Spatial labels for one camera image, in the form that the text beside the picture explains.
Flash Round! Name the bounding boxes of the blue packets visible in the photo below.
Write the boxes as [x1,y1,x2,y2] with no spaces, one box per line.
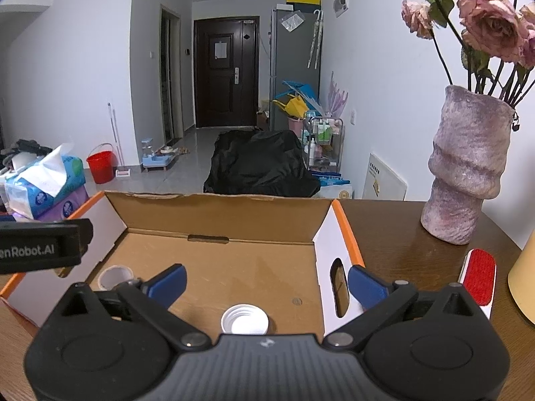
[320,173,354,199]

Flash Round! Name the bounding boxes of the white tape roll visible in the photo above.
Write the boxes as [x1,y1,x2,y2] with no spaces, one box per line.
[97,264,134,291]

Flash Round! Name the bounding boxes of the white mop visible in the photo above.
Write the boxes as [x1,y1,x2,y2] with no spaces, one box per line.
[107,102,131,177]

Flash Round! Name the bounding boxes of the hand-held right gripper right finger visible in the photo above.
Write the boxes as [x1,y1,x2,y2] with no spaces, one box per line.
[324,265,477,352]

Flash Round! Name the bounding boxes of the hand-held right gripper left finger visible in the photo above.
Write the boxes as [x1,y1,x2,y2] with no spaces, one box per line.
[61,264,212,352]

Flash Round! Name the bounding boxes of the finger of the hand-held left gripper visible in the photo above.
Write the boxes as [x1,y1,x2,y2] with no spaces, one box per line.
[0,218,93,255]

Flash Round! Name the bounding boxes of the dark clutter pile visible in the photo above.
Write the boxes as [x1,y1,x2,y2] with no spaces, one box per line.
[0,138,53,173]

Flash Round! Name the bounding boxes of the dark side door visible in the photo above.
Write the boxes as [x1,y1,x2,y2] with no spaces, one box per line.
[161,4,185,145]

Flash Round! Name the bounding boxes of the black cloth cover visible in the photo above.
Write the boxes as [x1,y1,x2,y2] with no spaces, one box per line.
[203,129,322,198]

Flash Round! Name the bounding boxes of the clear plastic bag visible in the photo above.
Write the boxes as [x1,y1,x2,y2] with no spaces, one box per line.
[281,12,304,32]

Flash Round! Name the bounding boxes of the purple tissue pack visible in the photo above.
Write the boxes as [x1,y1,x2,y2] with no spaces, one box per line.
[12,186,89,222]

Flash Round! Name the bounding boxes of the dark brown entrance door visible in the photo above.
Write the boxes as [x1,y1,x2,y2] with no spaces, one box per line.
[193,17,259,129]

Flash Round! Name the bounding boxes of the metal trolley with bottles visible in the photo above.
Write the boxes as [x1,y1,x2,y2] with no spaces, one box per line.
[302,111,344,172]

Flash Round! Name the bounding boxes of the red bucket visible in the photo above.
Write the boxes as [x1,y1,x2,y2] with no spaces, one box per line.
[86,143,115,184]

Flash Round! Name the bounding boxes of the red and white lint brush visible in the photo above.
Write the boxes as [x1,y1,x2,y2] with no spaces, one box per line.
[457,248,498,322]

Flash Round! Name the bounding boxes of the bunch of dried pink roses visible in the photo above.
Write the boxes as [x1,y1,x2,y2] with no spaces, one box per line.
[401,0,535,105]

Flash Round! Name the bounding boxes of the yellow thermos jug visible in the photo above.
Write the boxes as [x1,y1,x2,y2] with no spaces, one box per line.
[508,246,535,326]

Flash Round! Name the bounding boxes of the white folded umbrella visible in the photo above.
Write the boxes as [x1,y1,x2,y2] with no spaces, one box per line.
[307,8,324,70]

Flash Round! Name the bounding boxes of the orange cardboard box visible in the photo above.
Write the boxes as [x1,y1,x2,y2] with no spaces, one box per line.
[0,191,365,335]

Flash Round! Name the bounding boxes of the white threaded bottle cap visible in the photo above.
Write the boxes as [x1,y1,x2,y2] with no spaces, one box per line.
[221,304,270,336]

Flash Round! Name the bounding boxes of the white board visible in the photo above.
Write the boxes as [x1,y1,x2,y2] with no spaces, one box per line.
[363,152,408,201]

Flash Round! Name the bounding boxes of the pink textured vase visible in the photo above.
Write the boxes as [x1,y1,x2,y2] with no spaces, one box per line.
[421,85,516,246]

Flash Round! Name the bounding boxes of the blue tissue pack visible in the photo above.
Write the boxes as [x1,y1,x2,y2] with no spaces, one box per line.
[4,143,86,220]

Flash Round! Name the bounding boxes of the blue pet water dispenser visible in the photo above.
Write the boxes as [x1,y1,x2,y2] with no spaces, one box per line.
[141,138,176,172]

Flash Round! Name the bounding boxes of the purple wall decoration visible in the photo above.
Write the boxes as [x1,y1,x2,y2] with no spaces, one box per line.
[327,71,349,118]

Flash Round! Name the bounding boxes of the brown cardboard carton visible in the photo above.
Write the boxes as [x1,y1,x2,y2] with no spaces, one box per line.
[256,99,272,130]

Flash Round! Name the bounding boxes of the grey refrigerator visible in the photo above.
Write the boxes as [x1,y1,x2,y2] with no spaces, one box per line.
[270,4,322,132]

